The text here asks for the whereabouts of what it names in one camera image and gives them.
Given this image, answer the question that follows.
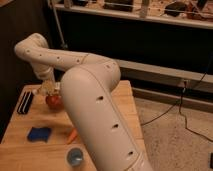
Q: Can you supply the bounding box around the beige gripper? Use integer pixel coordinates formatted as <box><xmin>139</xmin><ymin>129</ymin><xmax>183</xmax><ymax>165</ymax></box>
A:
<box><xmin>38</xmin><ymin>80</ymin><xmax>59</xmax><ymax>96</ymax></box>

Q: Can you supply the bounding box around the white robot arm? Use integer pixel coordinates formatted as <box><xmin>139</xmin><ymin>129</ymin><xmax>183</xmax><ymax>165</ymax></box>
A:
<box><xmin>14</xmin><ymin>33</ymin><xmax>154</xmax><ymax>171</ymax></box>

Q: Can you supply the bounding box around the red apple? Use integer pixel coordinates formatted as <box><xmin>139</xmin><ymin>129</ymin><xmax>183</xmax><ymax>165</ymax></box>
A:
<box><xmin>45</xmin><ymin>95</ymin><xmax>63</xmax><ymax>110</ymax></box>

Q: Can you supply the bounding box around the black rectangular box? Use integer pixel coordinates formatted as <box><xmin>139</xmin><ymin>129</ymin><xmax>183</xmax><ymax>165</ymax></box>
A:
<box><xmin>17</xmin><ymin>91</ymin><xmax>34</xmax><ymax>115</ymax></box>

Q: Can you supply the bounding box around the metal stand pole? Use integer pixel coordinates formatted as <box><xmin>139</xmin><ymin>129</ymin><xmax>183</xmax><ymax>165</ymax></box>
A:
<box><xmin>50</xmin><ymin>0</ymin><xmax>68</xmax><ymax>50</ymax></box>

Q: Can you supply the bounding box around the blue sponge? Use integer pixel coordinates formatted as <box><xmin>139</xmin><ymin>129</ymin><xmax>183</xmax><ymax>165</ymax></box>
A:
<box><xmin>27</xmin><ymin>127</ymin><xmax>52</xmax><ymax>142</ymax></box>

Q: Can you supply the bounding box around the orange carrot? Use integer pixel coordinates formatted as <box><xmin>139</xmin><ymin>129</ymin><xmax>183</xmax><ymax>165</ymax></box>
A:
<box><xmin>67</xmin><ymin>128</ymin><xmax>78</xmax><ymax>144</ymax></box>

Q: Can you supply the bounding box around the wooden table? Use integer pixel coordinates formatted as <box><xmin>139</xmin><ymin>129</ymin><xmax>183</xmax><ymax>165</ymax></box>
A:
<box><xmin>0</xmin><ymin>80</ymin><xmax>147</xmax><ymax>171</ymax></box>

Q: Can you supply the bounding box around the white window shelf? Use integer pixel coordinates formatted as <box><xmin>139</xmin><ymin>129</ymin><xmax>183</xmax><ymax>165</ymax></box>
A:
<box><xmin>53</xmin><ymin>0</ymin><xmax>213</xmax><ymax>30</ymax></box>

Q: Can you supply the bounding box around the black floor cable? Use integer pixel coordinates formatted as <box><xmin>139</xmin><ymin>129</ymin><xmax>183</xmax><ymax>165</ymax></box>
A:
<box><xmin>139</xmin><ymin>53</ymin><xmax>213</xmax><ymax>143</ymax></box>

